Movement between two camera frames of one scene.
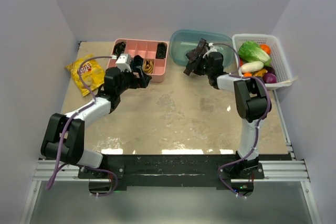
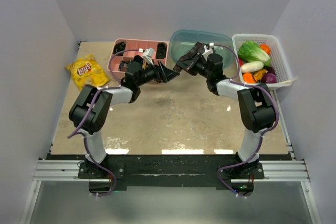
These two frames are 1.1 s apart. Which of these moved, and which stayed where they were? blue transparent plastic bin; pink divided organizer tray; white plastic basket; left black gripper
Moved: left black gripper
Stayed: blue transparent plastic bin; pink divided organizer tray; white plastic basket
